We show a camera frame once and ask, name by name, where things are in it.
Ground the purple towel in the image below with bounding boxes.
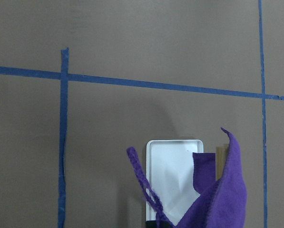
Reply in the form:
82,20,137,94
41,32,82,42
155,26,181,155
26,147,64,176
127,129,247,228

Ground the white rack base tray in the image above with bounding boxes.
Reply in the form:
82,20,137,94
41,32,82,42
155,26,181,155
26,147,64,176
146,140,204,225

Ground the wooden rack bar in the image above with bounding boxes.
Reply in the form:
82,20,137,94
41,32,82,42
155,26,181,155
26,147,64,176
215,143,229,180

